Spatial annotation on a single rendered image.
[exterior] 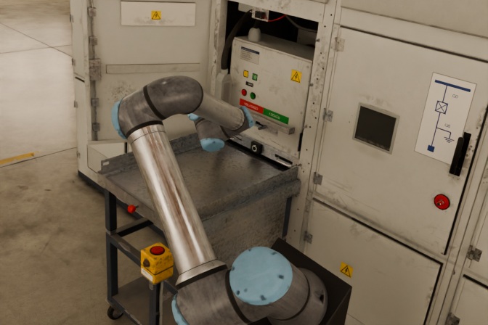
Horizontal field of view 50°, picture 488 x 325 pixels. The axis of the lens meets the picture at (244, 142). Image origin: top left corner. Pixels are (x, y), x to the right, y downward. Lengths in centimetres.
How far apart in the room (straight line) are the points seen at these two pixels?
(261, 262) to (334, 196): 99
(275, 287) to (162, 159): 48
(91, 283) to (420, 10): 221
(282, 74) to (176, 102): 95
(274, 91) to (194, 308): 129
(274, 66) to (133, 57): 68
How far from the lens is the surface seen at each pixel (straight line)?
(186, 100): 154
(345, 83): 211
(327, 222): 236
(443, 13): 189
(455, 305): 220
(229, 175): 238
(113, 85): 260
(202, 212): 201
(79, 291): 306
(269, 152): 253
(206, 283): 141
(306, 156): 234
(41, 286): 313
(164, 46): 259
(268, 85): 246
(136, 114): 154
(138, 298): 272
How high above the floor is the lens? 195
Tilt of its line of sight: 24 degrees down
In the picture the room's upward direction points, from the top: 5 degrees clockwise
